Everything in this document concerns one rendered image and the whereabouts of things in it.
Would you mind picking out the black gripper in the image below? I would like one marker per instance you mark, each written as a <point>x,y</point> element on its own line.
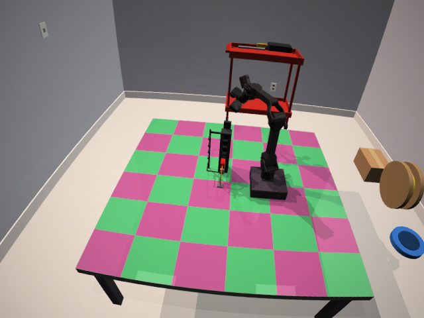
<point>237,104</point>

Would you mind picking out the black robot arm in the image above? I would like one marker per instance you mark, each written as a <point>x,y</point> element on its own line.
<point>268,162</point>

